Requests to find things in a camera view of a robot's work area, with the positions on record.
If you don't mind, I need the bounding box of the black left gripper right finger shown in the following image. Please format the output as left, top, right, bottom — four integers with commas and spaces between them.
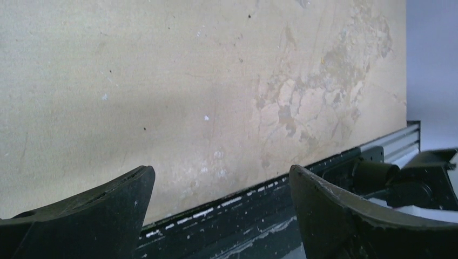
289, 165, 457, 258

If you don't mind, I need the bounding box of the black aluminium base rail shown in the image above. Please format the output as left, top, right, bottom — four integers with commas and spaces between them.
134, 120, 421, 259

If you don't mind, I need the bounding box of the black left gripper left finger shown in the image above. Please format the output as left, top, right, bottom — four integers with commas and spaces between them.
1, 166, 156, 258

